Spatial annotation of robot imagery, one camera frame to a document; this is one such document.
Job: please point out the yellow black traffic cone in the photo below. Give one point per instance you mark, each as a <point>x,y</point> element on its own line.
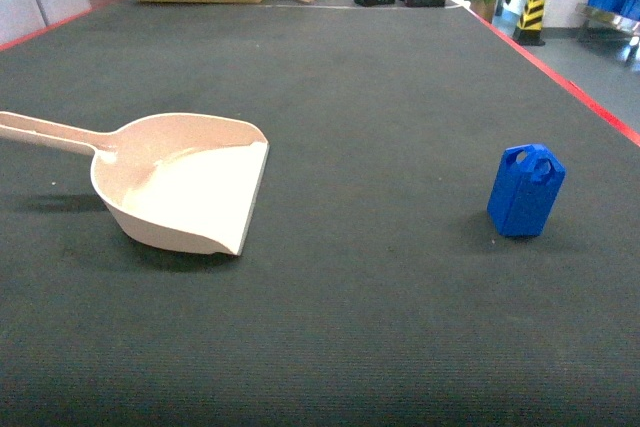
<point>529,26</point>

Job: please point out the blue plastic part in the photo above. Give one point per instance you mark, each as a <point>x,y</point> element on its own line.
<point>525,188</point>

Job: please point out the beige plastic dustpan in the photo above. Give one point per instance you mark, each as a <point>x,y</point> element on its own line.
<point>181,182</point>

